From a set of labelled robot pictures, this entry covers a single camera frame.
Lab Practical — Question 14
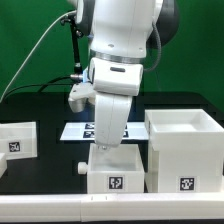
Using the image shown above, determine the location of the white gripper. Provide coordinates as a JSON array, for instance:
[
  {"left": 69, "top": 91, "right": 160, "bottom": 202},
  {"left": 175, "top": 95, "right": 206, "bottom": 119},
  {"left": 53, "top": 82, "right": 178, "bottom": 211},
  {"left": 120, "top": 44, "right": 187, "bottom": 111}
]
[{"left": 89, "top": 57, "right": 143, "bottom": 150}]

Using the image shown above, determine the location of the white drawer box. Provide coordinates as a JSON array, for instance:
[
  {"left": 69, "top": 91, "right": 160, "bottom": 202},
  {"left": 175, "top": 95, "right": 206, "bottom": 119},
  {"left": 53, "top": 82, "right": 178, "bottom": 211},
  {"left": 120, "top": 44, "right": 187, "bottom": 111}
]
[
  {"left": 0, "top": 122, "right": 37, "bottom": 160},
  {"left": 78, "top": 143, "right": 145, "bottom": 194}
]

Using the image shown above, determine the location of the large white drawer cabinet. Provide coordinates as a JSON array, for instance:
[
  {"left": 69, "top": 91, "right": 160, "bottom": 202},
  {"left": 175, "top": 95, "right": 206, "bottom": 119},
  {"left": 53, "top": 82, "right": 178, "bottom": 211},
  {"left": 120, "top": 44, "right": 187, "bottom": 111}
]
[{"left": 145, "top": 109, "right": 224, "bottom": 193}]

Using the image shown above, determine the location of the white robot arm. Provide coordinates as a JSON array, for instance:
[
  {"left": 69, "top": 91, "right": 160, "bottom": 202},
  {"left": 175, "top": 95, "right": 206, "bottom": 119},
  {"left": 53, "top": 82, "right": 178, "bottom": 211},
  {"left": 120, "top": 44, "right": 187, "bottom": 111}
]
[{"left": 67, "top": 0, "right": 179, "bottom": 147}]

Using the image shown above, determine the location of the white marker sheet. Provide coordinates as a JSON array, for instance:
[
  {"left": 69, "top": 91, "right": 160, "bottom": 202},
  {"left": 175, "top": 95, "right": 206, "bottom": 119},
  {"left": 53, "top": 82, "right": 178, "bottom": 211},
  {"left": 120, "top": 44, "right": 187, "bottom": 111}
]
[{"left": 60, "top": 122, "right": 148, "bottom": 141}]

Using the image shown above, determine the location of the grey mounted camera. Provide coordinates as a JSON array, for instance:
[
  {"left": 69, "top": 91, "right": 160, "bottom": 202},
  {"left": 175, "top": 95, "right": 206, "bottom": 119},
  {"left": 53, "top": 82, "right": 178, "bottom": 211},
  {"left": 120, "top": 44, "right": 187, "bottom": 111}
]
[{"left": 68, "top": 82, "right": 96, "bottom": 113}]

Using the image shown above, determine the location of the white front rail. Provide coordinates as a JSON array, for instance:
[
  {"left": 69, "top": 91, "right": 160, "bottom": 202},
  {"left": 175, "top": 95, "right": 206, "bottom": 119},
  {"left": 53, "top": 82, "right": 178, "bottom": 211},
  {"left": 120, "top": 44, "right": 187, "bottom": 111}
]
[{"left": 0, "top": 192, "right": 224, "bottom": 222}]

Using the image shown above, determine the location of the black cable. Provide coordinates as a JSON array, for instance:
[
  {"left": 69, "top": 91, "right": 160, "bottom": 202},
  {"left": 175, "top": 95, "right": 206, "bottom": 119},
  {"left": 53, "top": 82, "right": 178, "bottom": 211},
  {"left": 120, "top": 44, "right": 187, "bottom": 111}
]
[{"left": 1, "top": 75, "right": 84, "bottom": 99}]

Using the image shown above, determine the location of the white left rail piece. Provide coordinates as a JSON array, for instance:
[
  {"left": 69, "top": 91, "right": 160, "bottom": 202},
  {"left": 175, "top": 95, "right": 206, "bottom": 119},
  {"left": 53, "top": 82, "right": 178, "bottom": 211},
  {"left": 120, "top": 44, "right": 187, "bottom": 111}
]
[{"left": 0, "top": 153, "right": 7, "bottom": 178}]

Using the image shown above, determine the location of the black camera stand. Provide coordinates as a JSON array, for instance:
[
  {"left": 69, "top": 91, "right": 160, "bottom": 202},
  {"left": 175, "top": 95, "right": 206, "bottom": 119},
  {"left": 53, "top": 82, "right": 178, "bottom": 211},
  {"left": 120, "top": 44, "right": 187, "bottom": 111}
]
[{"left": 60, "top": 13, "right": 84, "bottom": 83}]

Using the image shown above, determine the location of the white cable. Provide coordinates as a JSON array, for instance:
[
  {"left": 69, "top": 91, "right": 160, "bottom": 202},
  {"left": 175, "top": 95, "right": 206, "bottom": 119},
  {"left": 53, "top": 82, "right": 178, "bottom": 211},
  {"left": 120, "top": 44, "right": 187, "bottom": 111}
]
[{"left": 0, "top": 9, "right": 81, "bottom": 103}]

